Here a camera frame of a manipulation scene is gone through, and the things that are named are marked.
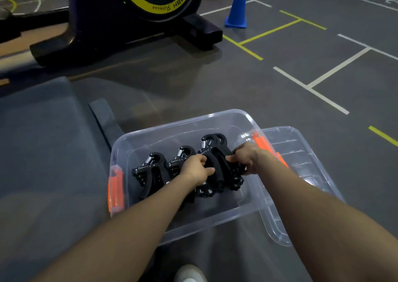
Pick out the person's white shoe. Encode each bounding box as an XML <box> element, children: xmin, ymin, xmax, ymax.
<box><xmin>174</xmin><ymin>264</ymin><xmax>208</xmax><ymax>282</ymax></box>

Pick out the clear plastic storage bin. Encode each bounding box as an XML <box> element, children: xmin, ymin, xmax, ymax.
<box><xmin>108</xmin><ymin>109</ymin><xmax>282</xmax><ymax>246</ymax></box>

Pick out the blue training cone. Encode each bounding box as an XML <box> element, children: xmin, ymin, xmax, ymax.
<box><xmin>224</xmin><ymin>0</ymin><xmax>248</xmax><ymax>29</ymax></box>

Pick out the person's right hand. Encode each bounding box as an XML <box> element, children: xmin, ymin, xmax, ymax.
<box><xmin>225</xmin><ymin>142</ymin><xmax>265</xmax><ymax>176</ymax></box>

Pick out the person's right forearm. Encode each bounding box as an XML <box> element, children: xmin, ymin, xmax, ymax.
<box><xmin>250</xmin><ymin>150</ymin><xmax>398</xmax><ymax>282</ymax></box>

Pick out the grey padded mat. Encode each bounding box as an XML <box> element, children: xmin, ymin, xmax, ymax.
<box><xmin>0</xmin><ymin>76</ymin><xmax>125</xmax><ymax>282</ymax></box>

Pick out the person's left hand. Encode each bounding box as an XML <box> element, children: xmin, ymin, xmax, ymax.
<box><xmin>180</xmin><ymin>154</ymin><xmax>216</xmax><ymax>188</ymax></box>

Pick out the black gym machine base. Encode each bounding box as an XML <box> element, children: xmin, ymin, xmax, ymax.
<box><xmin>0</xmin><ymin>7</ymin><xmax>69</xmax><ymax>44</ymax></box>

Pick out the black exercise bike yellow ring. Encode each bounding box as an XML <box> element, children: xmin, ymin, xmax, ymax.
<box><xmin>29</xmin><ymin>0</ymin><xmax>224</xmax><ymax>68</ymax></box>

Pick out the orange bin latch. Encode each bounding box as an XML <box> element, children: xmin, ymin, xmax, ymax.
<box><xmin>251</xmin><ymin>131</ymin><xmax>290</xmax><ymax>169</ymax></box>
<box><xmin>108</xmin><ymin>166</ymin><xmax>125</xmax><ymax>214</ymax></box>

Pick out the clear plastic bin lid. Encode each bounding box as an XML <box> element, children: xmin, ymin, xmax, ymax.
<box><xmin>236</xmin><ymin>126</ymin><xmax>346</xmax><ymax>247</ymax></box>

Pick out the black hand grip strengthener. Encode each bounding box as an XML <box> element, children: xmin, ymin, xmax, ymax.
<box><xmin>132</xmin><ymin>152</ymin><xmax>171</xmax><ymax>200</ymax></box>
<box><xmin>213</xmin><ymin>133</ymin><xmax>247</xmax><ymax>193</ymax></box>
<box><xmin>167</xmin><ymin>146</ymin><xmax>198</xmax><ymax>204</ymax></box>
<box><xmin>197</xmin><ymin>133</ymin><xmax>227</xmax><ymax>199</ymax></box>

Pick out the person's left forearm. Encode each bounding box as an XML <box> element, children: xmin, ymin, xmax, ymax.
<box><xmin>31</xmin><ymin>174</ymin><xmax>201</xmax><ymax>282</ymax></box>

